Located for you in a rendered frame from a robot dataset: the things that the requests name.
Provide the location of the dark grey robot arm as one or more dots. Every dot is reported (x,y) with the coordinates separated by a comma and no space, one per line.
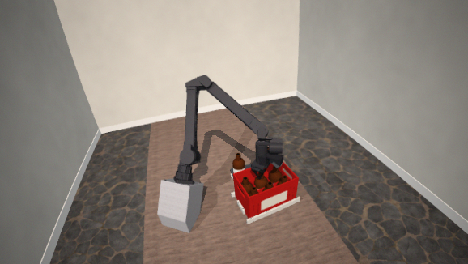
(188,155)

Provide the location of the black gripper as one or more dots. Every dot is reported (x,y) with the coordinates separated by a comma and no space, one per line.
(256,167)

